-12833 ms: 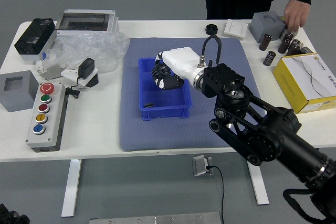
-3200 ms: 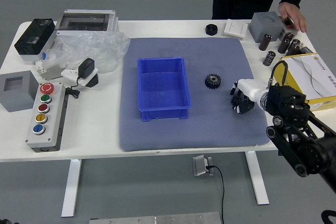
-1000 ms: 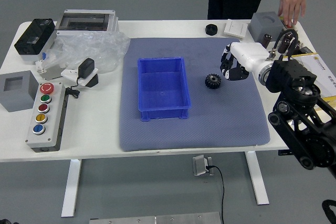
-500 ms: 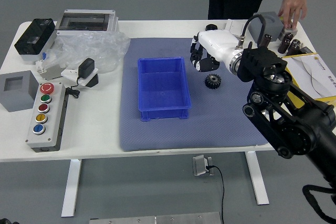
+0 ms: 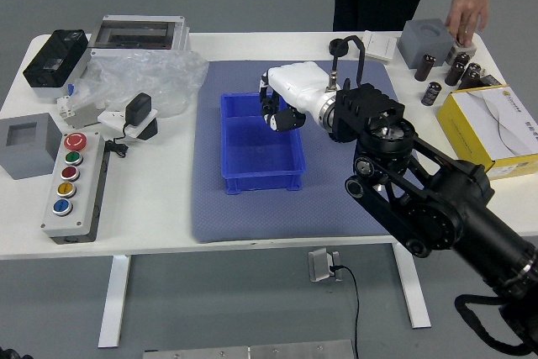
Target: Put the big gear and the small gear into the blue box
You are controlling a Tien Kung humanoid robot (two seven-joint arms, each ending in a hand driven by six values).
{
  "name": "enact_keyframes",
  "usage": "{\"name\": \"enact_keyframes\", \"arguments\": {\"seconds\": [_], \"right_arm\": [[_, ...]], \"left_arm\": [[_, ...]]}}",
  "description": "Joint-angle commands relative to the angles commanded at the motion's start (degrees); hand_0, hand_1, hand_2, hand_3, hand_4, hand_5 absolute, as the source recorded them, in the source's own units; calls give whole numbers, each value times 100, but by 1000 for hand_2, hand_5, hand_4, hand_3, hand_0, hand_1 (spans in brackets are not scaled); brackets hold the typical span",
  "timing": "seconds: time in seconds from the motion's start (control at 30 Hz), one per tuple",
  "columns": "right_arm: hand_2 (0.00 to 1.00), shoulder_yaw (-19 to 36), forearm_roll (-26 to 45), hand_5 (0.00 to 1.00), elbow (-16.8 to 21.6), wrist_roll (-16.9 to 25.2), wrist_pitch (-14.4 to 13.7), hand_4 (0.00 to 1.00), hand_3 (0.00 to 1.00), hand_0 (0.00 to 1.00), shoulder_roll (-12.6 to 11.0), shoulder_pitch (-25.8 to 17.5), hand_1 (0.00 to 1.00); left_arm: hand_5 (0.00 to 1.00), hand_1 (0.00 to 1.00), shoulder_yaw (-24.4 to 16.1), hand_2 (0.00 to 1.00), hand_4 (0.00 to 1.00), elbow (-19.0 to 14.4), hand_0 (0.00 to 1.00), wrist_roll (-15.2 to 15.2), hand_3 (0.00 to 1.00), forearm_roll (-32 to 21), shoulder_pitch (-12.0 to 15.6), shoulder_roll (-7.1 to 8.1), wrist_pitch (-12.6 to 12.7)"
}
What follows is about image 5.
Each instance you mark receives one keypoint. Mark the small black block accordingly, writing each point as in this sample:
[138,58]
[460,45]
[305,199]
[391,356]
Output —
[492,81]

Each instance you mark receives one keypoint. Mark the small black gear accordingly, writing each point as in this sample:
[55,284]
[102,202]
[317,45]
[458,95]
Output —
[268,104]

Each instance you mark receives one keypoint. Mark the dark cylindrical capacitor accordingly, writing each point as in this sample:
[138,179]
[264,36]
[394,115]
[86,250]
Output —
[430,94]

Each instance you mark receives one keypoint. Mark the white table leg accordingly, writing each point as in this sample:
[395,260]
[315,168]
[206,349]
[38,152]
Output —
[416,296]
[115,300]

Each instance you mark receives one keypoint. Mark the white wall switch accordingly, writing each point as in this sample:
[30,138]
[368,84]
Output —
[380,45]

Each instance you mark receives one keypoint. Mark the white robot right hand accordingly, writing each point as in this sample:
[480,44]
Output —
[298,81]

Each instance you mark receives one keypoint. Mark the black lidded enclosure box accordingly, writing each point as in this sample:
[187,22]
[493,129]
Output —
[54,56]

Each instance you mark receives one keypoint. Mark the brown cylindrical capacitor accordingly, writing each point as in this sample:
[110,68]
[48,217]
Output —
[424,68]
[470,77]
[461,58]
[454,74]

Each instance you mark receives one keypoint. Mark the grey cube with round recess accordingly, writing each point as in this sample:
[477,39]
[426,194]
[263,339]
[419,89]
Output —
[424,43]

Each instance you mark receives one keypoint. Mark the black power adapter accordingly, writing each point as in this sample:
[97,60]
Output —
[138,109]

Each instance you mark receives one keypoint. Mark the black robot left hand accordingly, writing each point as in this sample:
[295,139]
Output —
[10,355]

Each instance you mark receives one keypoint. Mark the grey-blue mat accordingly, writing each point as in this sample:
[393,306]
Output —
[273,216]

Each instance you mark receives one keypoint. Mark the silver floor socket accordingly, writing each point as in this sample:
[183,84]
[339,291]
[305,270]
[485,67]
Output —
[319,264]

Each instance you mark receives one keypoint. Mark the white red-button switch box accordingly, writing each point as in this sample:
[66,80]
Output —
[468,50]

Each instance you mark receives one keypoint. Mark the grey push-button control box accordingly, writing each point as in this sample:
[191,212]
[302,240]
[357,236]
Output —
[63,224]

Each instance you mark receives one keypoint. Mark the clear plastic bag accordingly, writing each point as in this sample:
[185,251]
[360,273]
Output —
[147,73]

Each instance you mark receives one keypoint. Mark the yellow and white carton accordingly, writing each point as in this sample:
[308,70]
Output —
[475,123]

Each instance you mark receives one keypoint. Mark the white power socket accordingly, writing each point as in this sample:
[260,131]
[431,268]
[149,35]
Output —
[110,118]

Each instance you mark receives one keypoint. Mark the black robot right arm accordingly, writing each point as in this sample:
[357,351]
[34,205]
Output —
[370,111]

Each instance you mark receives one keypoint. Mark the blue plastic box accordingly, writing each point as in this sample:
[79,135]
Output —
[260,157]

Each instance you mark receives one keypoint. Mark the white circuit breaker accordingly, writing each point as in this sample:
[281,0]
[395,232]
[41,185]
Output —
[82,117]

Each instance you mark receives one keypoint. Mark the silver metal plate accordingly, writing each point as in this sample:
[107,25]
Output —
[252,352]

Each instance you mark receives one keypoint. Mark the black round knob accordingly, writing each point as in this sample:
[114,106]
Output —
[342,51]

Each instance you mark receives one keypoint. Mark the grey cube with square hole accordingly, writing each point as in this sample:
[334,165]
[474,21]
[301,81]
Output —
[25,161]

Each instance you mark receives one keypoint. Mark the person's left hand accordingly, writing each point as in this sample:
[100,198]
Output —
[468,10]

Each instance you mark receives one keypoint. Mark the grey windowed distribution box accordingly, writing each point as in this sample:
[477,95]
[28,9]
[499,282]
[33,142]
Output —
[138,22]

